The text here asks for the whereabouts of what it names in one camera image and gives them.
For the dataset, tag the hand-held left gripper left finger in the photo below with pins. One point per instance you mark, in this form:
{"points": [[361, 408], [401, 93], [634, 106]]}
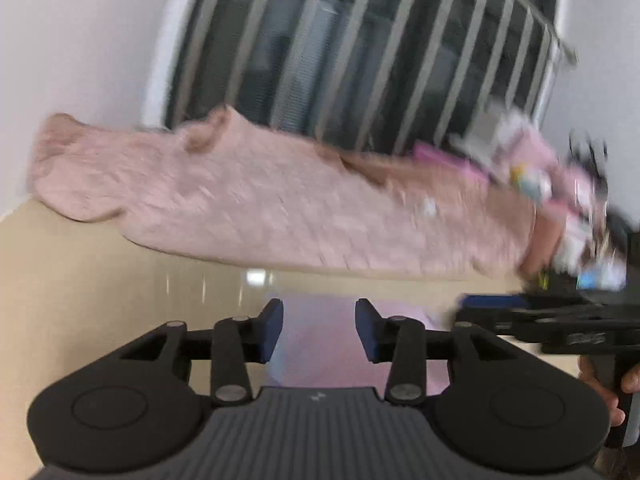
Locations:
{"points": [[269, 332]]}

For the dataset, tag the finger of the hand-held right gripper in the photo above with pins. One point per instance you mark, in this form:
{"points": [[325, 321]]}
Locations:
{"points": [[495, 301], [495, 321]]}

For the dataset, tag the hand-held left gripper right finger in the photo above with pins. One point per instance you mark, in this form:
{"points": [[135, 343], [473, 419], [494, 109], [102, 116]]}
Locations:
{"points": [[367, 330]]}

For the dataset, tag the pink and blue garment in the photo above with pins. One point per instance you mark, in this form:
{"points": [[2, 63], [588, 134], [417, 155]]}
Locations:
{"points": [[320, 342]]}

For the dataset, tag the pink quilted jacket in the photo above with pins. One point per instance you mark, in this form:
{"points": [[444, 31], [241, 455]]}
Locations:
{"points": [[260, 195]]}

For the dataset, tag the person's right hand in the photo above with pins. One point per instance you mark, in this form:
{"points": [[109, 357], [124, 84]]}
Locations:
{"points": [[631, 380]]}

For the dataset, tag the colourful clutter pile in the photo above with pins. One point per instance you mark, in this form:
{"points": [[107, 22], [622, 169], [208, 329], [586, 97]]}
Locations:
{"points": [[590, 230]]}

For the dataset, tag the yellow and teal plush toy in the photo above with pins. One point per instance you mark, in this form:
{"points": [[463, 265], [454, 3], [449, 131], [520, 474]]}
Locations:
{"points": [[532, 185]]}

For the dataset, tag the magenta flat box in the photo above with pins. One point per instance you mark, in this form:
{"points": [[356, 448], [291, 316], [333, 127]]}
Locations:
{"points": [[447, 160]]}

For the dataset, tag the pink cushion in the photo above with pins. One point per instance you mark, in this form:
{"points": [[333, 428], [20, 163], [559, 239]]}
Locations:
{"points": [[537, 147]]}

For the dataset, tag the dark window with metal bars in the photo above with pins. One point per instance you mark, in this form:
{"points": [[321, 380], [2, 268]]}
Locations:
{"points": [[350, 35]]}

